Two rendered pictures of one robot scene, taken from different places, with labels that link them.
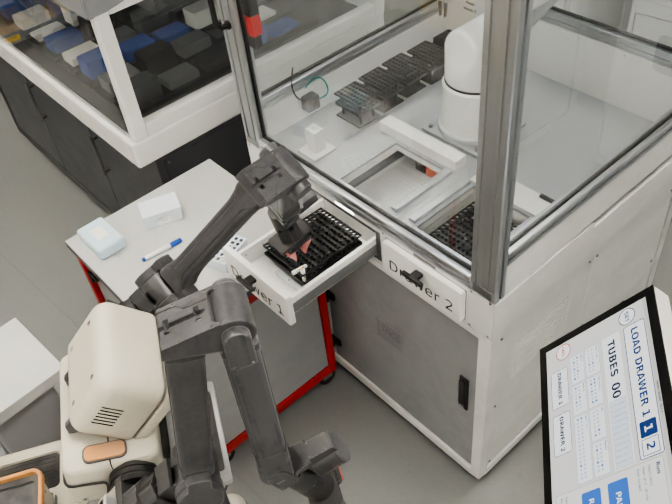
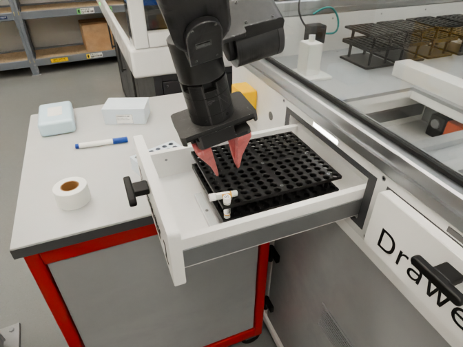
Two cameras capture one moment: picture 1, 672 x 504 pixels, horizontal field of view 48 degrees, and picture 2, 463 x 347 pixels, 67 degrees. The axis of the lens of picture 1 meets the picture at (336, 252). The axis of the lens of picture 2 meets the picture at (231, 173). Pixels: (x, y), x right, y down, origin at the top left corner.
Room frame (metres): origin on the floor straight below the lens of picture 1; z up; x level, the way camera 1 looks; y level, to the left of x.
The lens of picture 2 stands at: (1.02, -0.02, 1.25)
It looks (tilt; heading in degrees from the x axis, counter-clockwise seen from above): 35 degrees down; 15
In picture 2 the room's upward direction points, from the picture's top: straight up
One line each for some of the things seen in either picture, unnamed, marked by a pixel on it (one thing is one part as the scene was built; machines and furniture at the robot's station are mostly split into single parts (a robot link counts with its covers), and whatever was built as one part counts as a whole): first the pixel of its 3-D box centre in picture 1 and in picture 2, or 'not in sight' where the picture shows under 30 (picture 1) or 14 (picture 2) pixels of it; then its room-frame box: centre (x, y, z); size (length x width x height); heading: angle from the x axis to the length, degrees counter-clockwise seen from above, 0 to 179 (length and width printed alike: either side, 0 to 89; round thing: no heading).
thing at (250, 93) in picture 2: not in sight; (242, 100); (1.88, 0.18, 0.88); 0.07 x 0.05 x 0.07; 37
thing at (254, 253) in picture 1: (315, 247); (265, 177); (1.56, 0.06, 0.86); 0.40 x 0.26 x 0.06; 127
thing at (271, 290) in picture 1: (258, 284); (156, 200); (1.43, 0.22, 0.87); 0.29 x 0.02 x 0.11; 37
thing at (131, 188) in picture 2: (248, 281); (137, 188); (1.42, 0.24, 0.91); 0.07 x 0.04 x 0.01; 37
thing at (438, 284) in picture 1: (422, 279); (450, 285); (1.37, -0.22, 0.87); 0.29 x 0.02 x 0.11; 37
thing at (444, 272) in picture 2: (415, 276); (444, 275); (1.36, -0.20, 0.91); 0.07 x 0.04 x 0.01; 37
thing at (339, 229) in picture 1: (313, 247); (261, 177); (1.55, 0.06, 0.87); 0.22 x 0.18 x 0.06; 127
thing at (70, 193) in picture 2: not in sight; (71, 193); (1.51, 0.47, 0.78); 0.07 x 0.07 x 0.04
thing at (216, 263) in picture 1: (225, 251); (161, 160); (1.68, 0.34, 0.78); 0.12 x 0.08 x 0.04; 146
